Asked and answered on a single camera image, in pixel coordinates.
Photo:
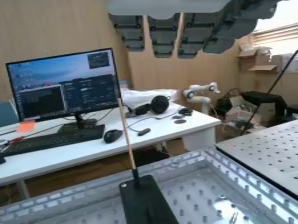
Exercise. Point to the white desk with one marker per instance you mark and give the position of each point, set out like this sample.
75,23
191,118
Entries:
89,151

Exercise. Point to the black headphones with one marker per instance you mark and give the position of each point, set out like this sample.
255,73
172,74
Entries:
159,104

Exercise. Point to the thin black pole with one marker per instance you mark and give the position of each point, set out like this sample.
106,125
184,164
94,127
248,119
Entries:
268,91

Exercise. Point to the black computer mouse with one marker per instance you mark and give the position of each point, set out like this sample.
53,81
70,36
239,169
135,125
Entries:
114,136

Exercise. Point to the orange sticky note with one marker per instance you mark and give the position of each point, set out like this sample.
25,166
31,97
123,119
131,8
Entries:
26,126

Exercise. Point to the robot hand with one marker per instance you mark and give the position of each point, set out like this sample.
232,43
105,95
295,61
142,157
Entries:
168,30

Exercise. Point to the cardboard box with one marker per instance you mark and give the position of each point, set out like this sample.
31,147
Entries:
255,58

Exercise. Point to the small white jointed device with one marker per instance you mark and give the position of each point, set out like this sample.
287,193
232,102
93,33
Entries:
198,93

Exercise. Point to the thin stick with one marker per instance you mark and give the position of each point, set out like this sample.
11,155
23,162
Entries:
127,140

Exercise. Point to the clear box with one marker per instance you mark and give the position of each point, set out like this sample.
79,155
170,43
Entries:
67,200

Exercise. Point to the black computer monitor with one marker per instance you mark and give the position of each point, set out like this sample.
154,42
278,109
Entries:
62,83

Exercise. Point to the small black adapter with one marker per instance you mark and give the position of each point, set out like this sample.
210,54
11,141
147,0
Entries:
144,131

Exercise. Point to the black keyboard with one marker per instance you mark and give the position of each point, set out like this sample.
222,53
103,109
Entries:
54,138

